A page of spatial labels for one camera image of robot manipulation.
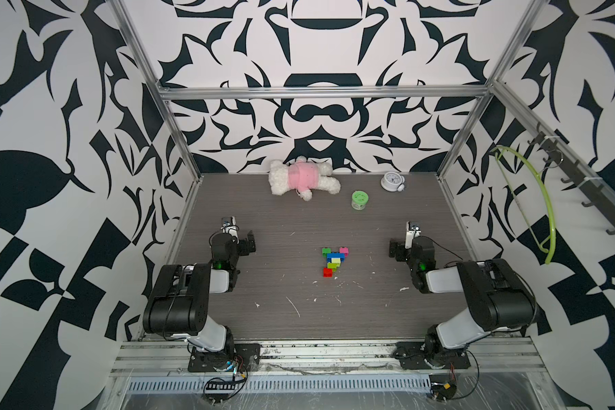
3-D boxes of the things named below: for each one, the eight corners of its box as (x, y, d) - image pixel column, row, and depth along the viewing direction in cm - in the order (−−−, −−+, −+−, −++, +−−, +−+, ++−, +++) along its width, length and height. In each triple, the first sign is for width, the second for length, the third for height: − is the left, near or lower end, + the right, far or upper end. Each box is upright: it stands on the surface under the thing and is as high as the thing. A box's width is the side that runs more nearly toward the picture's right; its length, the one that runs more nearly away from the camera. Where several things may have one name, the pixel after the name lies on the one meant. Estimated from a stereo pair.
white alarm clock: (382, 191, 115) (384, 187, 113) (378, 175, 121) (380, 171, 119) (405, 191, 115) (407, 187, 113) (400, 175, 121) (402, 171, 119)
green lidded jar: (352, 210, 109) (353, 204, 106) (350, 196, 114) (351, 190, 111) (368, 210, 109) (369, 204, 106) (365, 196, 114) (367, 190, 111)
